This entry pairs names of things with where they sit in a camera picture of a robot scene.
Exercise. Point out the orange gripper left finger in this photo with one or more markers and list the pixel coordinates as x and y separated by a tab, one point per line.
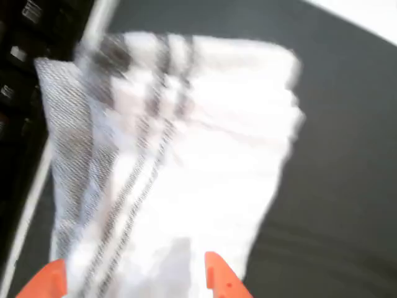
49	282

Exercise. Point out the white striped towel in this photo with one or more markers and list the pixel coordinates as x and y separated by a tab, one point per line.
201	155

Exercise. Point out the dark grey desk mat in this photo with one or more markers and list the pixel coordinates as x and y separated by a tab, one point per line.
325	155

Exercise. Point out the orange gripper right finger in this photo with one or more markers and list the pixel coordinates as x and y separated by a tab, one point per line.
224	282

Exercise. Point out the black computer keyboard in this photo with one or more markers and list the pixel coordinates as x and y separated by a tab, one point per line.
18	93

